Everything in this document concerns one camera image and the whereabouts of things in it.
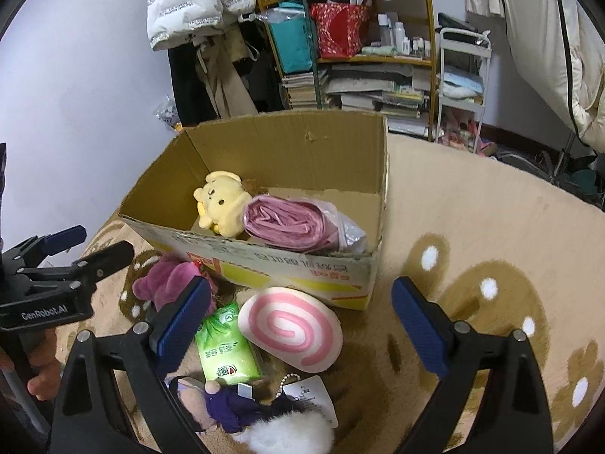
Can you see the stack of old books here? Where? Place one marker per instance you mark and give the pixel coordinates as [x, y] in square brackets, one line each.
[302, 90]

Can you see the black hanging garment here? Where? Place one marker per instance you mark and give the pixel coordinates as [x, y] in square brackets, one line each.
[262, 75]

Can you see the pile of books and magazines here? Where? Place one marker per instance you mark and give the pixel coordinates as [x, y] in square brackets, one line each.
[378, 99]

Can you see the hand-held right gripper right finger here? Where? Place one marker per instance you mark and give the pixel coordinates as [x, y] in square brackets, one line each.
[420, 326]

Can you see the white trolley cart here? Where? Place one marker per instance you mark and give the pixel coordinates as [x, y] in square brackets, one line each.
[442, 80]

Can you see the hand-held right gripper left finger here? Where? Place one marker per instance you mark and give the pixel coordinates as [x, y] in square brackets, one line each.
[179, 326]

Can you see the black hanging coat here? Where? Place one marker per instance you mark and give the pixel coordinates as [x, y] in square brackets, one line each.
[182, 80]

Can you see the teal bag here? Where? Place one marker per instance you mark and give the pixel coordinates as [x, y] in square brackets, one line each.
[293, 42]

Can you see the plastic bag of toys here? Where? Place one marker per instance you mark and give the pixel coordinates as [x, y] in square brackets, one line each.
[165, 113]

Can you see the cardboard box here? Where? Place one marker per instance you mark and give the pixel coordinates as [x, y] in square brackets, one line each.
[283, 151]

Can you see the beige patterned rug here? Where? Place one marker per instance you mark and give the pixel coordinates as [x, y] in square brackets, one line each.
[449, 208]

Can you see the yellow dog plush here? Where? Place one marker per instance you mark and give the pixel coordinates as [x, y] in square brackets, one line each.
[222, 201]

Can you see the pink plush toy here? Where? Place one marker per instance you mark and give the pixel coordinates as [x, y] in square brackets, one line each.
[165, 279]

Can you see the white paper tag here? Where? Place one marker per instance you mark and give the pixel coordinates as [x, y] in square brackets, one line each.
[309, 397]

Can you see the light blue round plush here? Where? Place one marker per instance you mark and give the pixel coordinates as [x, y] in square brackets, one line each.
[231, 406]

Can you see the white puffer jacket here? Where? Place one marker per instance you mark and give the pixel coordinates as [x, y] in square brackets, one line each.
[189, 4]

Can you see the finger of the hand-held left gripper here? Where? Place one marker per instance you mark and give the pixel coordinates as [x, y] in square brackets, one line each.
[61, 241]
[108, 257]

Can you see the white fluffy pompom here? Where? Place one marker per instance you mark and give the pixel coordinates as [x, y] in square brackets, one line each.
[288, 435]

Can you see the row of small bottles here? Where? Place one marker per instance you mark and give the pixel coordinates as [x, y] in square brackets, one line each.
[401, 38]

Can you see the pink swirl squishy cushion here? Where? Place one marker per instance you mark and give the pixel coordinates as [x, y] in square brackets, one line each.
[283, 326]

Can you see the green tissue pack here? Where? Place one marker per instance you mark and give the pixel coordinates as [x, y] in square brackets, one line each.
[224, 350]

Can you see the person's left hand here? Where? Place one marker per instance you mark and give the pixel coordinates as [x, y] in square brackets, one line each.
[45, 359]

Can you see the pink rolled bag pack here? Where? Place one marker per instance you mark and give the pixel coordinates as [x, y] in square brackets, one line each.
[283, 222]

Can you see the cream folded quilt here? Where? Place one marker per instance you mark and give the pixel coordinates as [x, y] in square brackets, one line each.
[534, 33]

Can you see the red patterned bag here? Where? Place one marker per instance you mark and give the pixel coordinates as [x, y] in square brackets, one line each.
[338, 33]

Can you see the beige hanging coat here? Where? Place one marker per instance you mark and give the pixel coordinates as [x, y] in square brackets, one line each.
[222, 85]

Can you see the wooden shelf unit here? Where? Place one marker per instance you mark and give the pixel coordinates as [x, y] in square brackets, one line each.
[373, 60]

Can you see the light blue cloth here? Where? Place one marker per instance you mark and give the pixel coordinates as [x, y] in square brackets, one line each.
[461, 83]

